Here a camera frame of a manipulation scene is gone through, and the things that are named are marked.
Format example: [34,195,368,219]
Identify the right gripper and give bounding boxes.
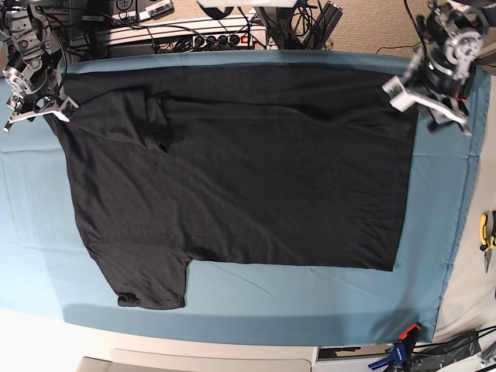
[2,58,79,132]

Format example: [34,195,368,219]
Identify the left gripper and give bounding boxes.
[402,46,472,136]

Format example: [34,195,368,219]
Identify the black T-shirt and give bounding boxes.
[46,65,418,310]

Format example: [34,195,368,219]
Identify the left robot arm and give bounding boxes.
[401,1,495,136]

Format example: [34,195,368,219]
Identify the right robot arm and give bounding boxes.
[1,1,79,132]

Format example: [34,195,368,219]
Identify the blue table cloth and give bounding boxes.
[1,71,492,346]

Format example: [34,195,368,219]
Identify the black power strip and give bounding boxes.
[186,33,255,52]

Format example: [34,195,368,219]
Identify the blue orange clamp bottom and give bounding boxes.
[368,322,422,371]

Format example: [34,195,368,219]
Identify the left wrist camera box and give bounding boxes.
[382,76,415,112]

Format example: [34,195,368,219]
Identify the yellow handled pliers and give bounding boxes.
[479,210,495,274]

